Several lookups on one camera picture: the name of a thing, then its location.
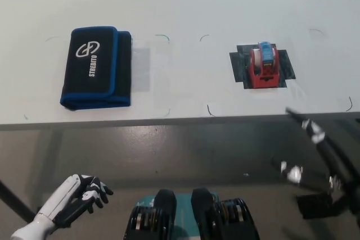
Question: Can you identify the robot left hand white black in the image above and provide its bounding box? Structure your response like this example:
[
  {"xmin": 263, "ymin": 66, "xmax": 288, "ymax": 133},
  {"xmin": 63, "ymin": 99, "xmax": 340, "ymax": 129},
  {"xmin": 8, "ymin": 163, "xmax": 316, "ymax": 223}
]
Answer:
[{"xmin": 35, "ymin": 174, "xmax": 114, "ymax": 228}]

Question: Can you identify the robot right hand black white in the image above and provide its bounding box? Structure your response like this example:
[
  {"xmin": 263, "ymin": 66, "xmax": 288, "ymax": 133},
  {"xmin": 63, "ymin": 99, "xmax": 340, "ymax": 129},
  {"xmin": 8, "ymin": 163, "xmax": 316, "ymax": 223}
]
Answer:
[{"xmin": 271, "ymin": 106, "xmax": 354, "ymax": 196}]

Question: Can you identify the red tape dispenser blue label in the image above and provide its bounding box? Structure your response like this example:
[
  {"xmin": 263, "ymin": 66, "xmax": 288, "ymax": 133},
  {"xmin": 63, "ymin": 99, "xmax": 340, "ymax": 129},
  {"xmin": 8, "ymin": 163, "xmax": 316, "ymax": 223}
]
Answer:
[{"xmin": 247, "ymin": 40, "xmax": 281, "ymax": 89}]

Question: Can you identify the black tape patch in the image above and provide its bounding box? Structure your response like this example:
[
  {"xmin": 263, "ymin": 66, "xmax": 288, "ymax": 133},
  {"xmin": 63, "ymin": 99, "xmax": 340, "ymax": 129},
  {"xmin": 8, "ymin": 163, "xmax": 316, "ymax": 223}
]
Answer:
[{"xmin": 228, "ymin": 43, "xmax": 297, "ymax": 90}]

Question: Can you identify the black blue fabric notebook case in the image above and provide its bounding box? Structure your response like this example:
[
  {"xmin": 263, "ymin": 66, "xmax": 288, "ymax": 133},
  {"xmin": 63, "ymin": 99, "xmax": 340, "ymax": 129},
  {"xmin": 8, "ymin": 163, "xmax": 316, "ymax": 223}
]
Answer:
[{"xmin": 59, "ymin": 26, "xmax": 133, "ymax": 111}]

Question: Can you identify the clear tape patch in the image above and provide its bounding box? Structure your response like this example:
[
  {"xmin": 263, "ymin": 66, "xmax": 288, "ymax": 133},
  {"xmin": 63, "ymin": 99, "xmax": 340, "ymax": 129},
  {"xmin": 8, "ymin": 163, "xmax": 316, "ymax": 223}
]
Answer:
[{"xmin": 131, "ymin": 45, "xmax": 151, "ymax": 93}]

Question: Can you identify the robot left black torso block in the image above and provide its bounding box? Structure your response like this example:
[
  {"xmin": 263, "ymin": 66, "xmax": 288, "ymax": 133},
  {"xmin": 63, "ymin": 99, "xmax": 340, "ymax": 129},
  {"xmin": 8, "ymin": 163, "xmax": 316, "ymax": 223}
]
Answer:
[{"xmin": 123, "ymin": 188, "xmax": 178, "ymax": 240}]

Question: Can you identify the robot black torso block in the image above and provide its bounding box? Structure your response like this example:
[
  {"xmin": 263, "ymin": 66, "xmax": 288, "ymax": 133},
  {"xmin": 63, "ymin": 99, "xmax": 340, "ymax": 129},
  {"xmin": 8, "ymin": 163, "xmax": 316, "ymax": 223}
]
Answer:
[
  {"xmin": 191, "ymin": 187, "xmax": 261, "ymax": 240},
  {"xmin": 123, "ymin": 188, "xmax": 178, "ymax": 240}
]

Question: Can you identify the robot right black torso block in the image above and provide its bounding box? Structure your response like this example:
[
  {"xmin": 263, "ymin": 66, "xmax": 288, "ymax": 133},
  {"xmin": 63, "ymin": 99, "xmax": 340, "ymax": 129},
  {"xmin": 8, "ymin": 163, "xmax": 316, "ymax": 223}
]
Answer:
[{"xmin": 191, "ymin": 187, "xmax": 261, "ymax": 240}]

